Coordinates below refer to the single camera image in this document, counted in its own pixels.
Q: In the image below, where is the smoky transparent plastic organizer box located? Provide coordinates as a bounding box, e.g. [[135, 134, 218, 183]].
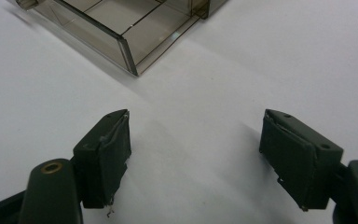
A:
[[14, 0, 229, 77]]

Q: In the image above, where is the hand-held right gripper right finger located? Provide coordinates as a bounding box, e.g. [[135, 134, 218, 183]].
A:
[[258, 108, 345, 212]]

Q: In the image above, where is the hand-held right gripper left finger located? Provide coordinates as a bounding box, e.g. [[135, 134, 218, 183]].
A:
[[72, 108, 132, 210]]

